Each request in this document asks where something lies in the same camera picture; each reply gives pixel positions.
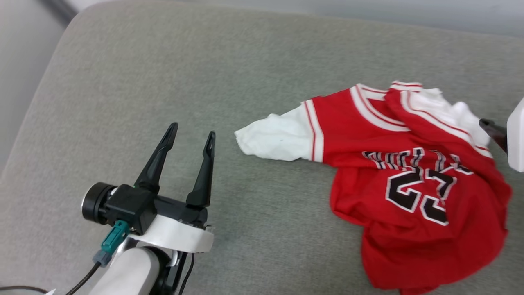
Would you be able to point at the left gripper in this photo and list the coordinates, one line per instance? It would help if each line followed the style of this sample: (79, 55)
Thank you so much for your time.
(180, 233)

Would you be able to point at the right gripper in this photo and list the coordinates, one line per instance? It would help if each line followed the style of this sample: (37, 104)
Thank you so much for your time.
(517, 139)

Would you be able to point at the red basketball jersey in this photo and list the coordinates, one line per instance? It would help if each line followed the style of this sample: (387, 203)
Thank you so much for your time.
(348, 135)

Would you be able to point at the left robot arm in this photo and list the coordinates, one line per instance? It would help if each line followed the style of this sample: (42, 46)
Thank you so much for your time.
(127, 274)

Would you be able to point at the grey fabric sofa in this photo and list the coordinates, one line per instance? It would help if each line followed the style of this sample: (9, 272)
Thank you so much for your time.
(204, 82)

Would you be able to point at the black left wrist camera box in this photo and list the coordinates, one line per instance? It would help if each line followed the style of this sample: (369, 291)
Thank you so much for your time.
(131, 205)

